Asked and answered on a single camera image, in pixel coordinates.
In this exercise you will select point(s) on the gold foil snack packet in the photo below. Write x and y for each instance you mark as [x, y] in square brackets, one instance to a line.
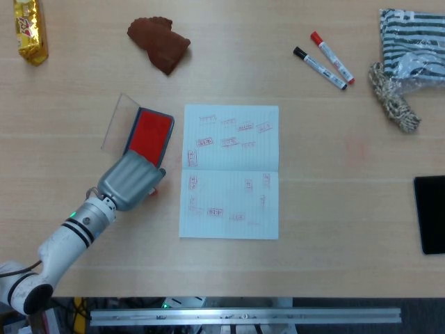
[30, 35]

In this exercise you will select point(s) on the reddish brown folded cloth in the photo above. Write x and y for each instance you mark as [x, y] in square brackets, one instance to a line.
[160, 45]

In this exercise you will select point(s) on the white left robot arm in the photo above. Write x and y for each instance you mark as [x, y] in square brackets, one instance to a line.
[66, 243]

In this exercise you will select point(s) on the red capped whiteboard marker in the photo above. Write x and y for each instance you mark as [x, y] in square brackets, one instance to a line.
[333, 59]

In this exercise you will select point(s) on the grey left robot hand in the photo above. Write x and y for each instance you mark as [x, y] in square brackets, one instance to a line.
[130, 182]

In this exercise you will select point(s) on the striped cloth in plastic bag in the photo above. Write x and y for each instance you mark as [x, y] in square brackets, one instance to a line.
[413, 45]

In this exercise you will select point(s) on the black capped whiteboard marker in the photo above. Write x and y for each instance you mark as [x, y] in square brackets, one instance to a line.
[321, 69]

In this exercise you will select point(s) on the aluminium rail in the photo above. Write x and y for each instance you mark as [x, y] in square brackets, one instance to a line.
[243, 316]

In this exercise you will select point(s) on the red ink pad clear lid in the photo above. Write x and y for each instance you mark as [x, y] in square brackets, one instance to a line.
[151, 134]

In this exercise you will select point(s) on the open white lined notebook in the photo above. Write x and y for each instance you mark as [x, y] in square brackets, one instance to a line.
[229, 195]

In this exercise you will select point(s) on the black smartphone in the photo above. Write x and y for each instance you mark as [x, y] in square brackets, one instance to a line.
[431, 215]

